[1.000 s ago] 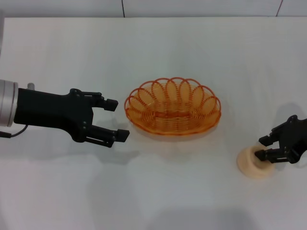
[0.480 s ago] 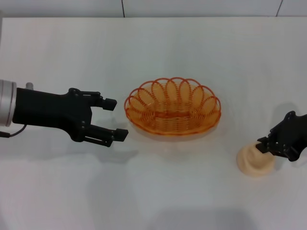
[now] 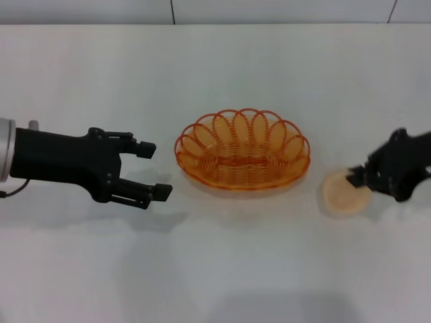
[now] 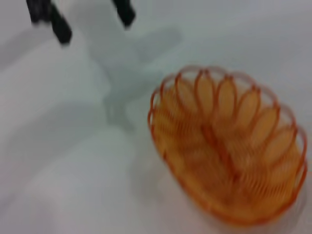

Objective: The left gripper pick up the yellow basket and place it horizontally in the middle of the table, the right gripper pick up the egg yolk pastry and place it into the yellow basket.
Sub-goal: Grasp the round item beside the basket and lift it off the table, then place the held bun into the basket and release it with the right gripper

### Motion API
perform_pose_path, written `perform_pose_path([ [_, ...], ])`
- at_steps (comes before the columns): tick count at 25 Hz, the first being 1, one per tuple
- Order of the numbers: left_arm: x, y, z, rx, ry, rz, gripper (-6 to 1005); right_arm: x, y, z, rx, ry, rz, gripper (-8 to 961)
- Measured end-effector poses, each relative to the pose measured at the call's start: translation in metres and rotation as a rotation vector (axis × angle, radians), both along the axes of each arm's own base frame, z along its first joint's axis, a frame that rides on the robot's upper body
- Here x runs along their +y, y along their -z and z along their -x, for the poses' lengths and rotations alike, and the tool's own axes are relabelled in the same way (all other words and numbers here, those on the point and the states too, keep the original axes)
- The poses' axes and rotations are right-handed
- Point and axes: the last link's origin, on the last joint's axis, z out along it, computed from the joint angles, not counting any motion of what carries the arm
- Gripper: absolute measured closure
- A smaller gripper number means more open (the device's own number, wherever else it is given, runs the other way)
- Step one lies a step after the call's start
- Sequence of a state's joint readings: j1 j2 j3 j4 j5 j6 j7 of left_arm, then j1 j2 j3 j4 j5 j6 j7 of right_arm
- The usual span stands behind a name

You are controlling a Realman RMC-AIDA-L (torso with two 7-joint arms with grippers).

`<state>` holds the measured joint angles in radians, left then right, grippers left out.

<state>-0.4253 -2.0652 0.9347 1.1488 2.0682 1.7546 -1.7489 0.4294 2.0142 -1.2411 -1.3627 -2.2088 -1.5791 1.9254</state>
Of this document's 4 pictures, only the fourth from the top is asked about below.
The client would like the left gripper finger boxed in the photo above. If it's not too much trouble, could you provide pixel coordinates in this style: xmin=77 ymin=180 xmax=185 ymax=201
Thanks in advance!
xmin=26 ymin=0 xmax=73 ymax=45
xmin=111 ymin=0 xmax=136 ymax=30

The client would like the orange wire basket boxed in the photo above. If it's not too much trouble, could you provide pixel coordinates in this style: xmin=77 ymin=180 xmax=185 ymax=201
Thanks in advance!
xmin=147 ymin=64 xmax=308 ymax=229

